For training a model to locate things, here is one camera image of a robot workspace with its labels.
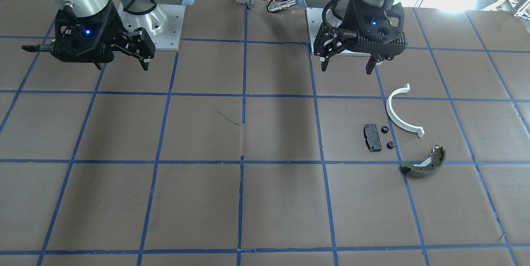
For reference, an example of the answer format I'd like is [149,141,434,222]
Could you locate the small black bearing gear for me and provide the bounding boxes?
[386,141,395,149]

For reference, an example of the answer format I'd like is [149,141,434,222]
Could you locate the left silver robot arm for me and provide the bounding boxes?
[296,0,408,74]

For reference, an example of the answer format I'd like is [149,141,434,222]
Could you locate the black brake pad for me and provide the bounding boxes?
[364,124,382,152]

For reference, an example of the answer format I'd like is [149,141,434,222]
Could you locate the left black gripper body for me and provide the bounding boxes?
[337,0,408,58]

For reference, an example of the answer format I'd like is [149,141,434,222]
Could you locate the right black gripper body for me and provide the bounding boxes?
[51,0,125,69]

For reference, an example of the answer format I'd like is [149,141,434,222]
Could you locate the green curved brake shoe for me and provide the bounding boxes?
[399,145,446,177]

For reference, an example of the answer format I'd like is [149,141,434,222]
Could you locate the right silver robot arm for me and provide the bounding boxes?
[22,0,195,70]

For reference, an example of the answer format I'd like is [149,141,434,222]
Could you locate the white curved plastic bracket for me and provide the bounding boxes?
[385,83,426,138]

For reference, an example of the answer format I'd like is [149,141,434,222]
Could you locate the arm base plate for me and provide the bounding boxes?
[118,5,186,51]
[306,6,373,56]

